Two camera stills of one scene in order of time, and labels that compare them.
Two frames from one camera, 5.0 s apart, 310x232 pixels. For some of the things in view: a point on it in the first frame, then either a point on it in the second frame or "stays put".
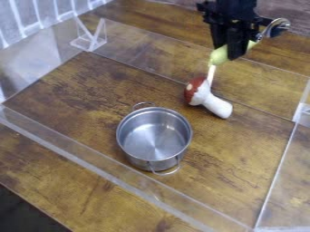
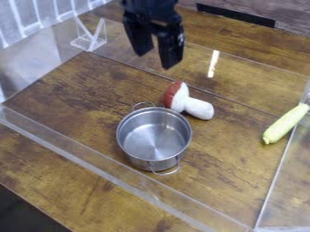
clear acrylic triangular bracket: [88, 41] stays put
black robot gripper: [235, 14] to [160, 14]
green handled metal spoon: [275, 28] to [283, 126]
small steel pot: [153, 135] stays put
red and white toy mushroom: [199, 95] to [175, 100]
